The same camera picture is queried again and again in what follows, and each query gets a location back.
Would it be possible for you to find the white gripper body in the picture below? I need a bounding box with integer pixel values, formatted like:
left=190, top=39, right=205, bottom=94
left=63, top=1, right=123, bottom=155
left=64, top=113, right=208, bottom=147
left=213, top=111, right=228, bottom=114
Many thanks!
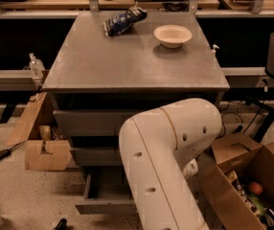
left=182, top=159, right=198, bottom=180

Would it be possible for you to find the grey bottom drawer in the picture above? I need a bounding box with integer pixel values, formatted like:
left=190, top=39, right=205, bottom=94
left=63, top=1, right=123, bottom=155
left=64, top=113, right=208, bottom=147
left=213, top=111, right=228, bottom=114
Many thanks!
left=75, top=166, right=137, bottom=215

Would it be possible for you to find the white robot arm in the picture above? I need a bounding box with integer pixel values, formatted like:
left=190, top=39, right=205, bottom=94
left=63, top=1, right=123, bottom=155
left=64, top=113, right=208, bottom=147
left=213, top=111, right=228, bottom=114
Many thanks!
left=119, top=99, right=221, bottom=230

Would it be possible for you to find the grey top drawer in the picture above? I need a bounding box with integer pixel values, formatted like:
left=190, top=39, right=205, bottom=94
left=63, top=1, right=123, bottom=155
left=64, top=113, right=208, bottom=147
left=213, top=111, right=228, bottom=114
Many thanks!
left=54, top=109, right=138, bottom=137

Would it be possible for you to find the grey drawer cabinet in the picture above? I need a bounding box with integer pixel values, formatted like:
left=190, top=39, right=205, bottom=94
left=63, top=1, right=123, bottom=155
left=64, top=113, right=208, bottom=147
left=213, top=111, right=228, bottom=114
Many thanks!
left=41, top=11, right=231, bottom=181

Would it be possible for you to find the cardboard box with groceries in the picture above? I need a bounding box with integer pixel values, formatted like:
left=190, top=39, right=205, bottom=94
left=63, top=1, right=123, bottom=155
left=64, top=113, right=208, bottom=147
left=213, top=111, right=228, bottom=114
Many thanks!
left=199, top=133, right=274, bottom=230

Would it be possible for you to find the red apple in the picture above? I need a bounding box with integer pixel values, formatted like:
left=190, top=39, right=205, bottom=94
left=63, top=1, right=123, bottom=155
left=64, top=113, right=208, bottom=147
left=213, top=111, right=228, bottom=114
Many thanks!
left=248, top=182, right=263, bottom=196

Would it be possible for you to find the white pump bottle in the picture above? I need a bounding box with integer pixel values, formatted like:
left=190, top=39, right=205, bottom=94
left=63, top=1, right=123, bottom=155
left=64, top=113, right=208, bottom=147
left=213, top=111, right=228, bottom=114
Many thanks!
left=211, top=44, right=219, bottom=55

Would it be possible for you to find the white paper bowl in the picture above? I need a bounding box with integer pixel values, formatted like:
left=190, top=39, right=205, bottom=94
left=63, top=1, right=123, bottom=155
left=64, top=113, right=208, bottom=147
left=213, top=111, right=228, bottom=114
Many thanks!
left=153, top=25, right=193, bottom=48

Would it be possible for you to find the black object bottom edge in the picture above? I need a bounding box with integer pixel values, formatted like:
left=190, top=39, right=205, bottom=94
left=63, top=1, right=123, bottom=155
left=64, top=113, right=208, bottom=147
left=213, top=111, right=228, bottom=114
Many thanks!
left=53, top=218, right=67, bottom=230

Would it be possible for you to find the small left cardboard box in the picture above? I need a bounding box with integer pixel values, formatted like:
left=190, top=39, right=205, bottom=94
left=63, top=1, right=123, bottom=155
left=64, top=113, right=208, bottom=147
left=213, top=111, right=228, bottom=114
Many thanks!
left=7, top=92, right=72, bottom=171

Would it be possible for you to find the blue chip bag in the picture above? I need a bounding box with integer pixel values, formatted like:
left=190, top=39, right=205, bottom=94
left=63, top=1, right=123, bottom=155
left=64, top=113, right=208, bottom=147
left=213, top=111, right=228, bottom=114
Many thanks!
left=103, top=6, right=148, bottom=36

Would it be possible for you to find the clear plastic bottle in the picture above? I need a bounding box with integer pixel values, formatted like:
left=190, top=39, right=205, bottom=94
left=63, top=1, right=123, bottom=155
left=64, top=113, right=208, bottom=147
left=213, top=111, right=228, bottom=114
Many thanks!
left=29, top=53, right=45, bottom=77

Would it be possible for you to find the black power adapter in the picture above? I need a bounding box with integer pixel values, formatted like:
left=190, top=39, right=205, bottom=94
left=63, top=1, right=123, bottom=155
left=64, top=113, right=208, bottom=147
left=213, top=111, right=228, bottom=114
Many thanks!
left=0, top=143, right=22, bottom=161

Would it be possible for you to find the black floor cable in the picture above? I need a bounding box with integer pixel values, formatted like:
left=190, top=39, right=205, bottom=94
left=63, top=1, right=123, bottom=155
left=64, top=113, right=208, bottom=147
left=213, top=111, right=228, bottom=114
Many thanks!
left=219, top=101, right=247, bottom=140

